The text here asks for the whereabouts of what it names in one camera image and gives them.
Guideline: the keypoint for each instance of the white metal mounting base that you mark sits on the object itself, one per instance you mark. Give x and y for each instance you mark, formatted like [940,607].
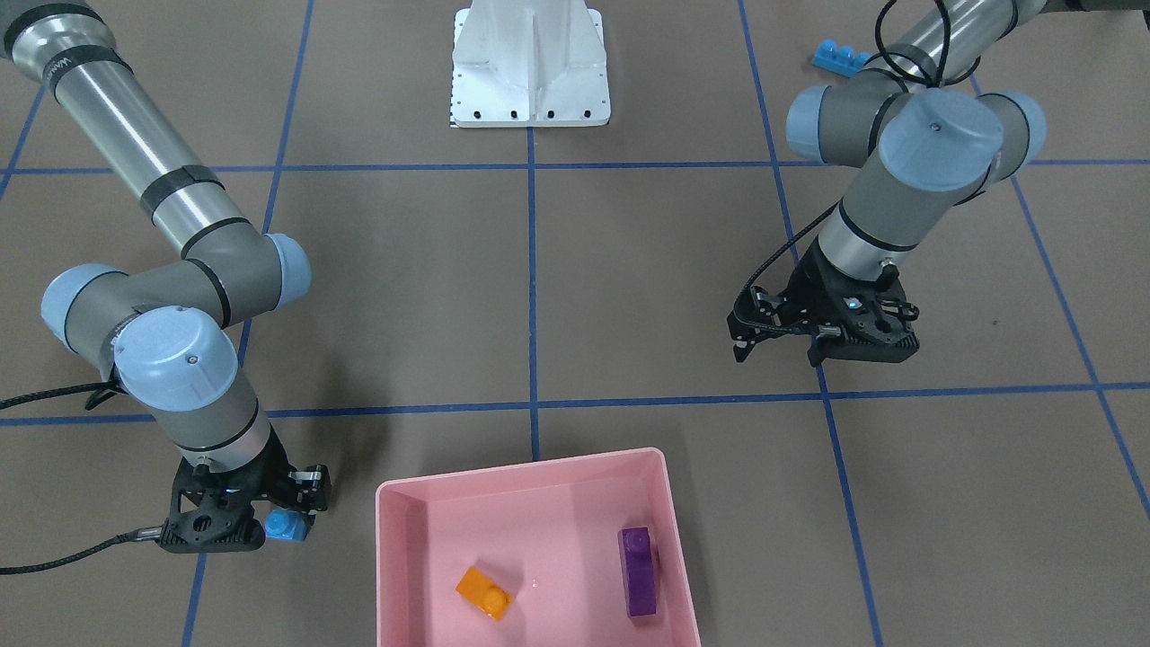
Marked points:
[529,64]

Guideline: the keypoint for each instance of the pink plastic box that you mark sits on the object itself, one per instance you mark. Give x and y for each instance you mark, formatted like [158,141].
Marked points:
[546,532]

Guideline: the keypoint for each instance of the purple toy block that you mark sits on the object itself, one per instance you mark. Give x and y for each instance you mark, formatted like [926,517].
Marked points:
[638,560]

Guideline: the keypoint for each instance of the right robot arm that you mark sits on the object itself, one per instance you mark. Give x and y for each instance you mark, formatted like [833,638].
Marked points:
[161,336]

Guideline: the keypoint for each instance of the small blue toy block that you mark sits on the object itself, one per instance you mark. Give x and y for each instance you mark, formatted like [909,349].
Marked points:
[287,525]

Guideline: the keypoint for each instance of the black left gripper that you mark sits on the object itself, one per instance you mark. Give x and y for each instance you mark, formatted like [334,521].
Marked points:
[806,290]

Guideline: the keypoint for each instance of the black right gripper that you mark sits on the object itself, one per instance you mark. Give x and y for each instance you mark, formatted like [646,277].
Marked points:
[280,484]

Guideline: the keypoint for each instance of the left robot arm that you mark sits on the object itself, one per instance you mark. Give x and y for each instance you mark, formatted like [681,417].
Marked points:
[920,147]

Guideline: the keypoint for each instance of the long blue toy block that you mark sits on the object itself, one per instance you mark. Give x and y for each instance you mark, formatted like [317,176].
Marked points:
[838,59]

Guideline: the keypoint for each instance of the orange toy block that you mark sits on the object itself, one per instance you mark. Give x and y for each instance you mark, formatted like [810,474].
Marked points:
[479,589]

